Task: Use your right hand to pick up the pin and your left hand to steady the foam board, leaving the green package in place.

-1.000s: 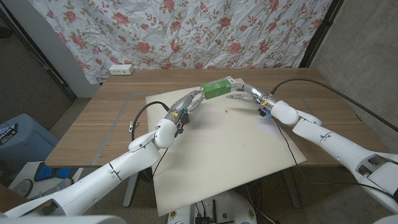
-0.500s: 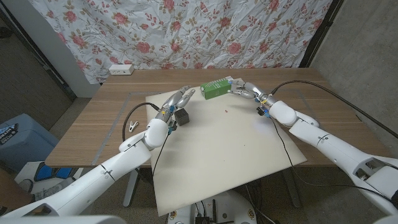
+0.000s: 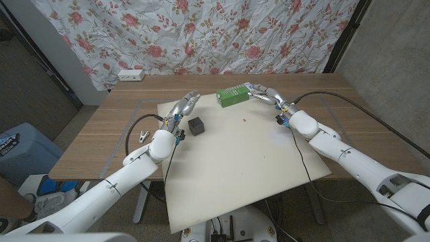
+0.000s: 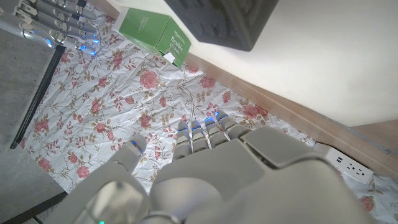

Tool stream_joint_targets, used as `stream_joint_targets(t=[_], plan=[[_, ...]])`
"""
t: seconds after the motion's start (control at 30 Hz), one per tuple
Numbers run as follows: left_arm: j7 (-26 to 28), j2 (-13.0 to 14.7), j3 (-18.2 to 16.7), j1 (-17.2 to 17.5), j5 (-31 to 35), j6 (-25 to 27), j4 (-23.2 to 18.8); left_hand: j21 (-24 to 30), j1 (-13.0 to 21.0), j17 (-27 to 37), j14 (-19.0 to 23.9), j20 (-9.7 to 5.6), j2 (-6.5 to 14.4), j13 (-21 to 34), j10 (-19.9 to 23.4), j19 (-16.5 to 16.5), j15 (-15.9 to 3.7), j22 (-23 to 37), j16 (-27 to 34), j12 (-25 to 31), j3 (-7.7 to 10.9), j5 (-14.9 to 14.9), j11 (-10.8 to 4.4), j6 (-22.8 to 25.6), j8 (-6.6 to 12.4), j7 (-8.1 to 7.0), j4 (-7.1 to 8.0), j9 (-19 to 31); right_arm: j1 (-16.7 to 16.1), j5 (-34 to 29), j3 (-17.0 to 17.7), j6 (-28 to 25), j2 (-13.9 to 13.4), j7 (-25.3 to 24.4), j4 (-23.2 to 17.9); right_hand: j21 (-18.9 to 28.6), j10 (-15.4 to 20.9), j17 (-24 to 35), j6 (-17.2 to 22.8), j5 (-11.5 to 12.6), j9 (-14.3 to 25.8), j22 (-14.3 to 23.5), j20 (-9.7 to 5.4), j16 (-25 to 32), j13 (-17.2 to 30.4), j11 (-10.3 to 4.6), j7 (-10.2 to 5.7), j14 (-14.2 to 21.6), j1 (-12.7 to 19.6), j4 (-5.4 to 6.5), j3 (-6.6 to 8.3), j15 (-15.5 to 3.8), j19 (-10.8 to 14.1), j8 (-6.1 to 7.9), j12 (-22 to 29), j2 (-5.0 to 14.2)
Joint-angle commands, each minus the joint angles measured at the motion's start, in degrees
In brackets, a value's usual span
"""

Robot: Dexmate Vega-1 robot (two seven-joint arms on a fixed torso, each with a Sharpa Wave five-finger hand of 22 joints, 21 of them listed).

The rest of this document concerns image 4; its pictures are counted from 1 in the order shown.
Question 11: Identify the dark grey embossed cube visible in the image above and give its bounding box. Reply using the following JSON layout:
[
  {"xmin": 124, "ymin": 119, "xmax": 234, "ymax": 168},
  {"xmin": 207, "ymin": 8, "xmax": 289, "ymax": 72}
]
[{"xmin": 164, "ymin": 0, "xmax": 280, "ymax": 52}]

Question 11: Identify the black backdrop stand pole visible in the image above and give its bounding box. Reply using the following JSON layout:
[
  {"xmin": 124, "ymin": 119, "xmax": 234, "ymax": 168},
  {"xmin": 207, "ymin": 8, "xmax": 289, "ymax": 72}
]
[{"xmin": 10, "ymin": 45, "xmax": 67, "ymax": 150}]

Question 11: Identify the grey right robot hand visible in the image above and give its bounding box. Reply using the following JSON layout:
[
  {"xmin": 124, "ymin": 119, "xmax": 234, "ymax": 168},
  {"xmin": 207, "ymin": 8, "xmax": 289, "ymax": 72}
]
[{"xmin": 0, "ymin": 0, "xmax": 102, "ymax": 57}]

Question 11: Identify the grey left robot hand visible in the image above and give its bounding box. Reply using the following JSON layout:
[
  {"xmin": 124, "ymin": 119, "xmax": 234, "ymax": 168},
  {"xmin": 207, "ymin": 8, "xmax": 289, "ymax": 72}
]
[{"xmin": 46, "ymin": 109, "xmax": 377, "ymax": 224}]

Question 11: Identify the floral backdrop cloth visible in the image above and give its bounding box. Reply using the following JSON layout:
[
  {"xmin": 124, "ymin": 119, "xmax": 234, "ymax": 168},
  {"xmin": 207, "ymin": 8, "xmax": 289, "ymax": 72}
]
[{"xmin": 18, "ymin": 6, "xmax": 398, "ymax": 224}]

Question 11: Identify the green straw package box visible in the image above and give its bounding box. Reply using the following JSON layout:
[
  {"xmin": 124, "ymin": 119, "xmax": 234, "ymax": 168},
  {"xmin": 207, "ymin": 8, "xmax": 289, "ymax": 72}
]
[{"xmin": 113, "ymin": 6, "xmax": 192, "ymax": 68}]

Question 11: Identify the white power strip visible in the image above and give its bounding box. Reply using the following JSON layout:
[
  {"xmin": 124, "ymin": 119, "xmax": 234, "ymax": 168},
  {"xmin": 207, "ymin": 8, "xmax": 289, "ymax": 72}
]
[{"xmin": 313, "ymin": 142, "xmax": 376, "ymax": 185}]

